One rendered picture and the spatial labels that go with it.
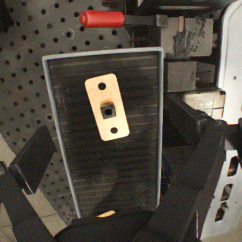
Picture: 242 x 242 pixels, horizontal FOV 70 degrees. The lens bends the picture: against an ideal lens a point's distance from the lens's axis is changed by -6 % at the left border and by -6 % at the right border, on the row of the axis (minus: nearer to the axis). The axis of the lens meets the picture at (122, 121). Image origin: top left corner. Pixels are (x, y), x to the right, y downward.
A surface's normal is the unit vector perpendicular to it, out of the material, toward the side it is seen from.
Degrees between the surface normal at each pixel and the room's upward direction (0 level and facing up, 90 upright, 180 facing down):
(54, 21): 0
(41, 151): 90
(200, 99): 0
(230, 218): 0
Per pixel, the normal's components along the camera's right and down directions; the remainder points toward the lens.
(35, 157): 0.97, -0.23
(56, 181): 0.07, 0.39
